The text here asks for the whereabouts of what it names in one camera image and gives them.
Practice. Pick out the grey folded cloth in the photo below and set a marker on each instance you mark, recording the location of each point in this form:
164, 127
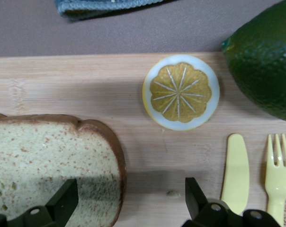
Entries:
109, 8

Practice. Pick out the plain brown bread slice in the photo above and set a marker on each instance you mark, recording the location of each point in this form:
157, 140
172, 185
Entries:
50, 153

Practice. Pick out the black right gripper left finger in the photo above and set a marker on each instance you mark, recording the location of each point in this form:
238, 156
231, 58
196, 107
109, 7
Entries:
50, 215

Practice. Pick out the yellow plastic fork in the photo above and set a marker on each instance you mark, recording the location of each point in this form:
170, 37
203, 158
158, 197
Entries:
279, 184

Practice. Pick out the lemon half slice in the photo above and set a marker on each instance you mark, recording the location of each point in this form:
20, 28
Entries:
181, 94

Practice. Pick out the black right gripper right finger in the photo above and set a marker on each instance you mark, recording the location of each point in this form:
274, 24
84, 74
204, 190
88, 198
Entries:
204, 212

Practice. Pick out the dark green avocado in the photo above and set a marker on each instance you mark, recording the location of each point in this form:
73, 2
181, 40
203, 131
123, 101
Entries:
266, 61

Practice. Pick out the yellow plastic knife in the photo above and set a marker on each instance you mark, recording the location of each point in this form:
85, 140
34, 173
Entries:
235, 170

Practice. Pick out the wooden cutting board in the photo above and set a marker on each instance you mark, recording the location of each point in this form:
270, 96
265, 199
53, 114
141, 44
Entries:
86, 89

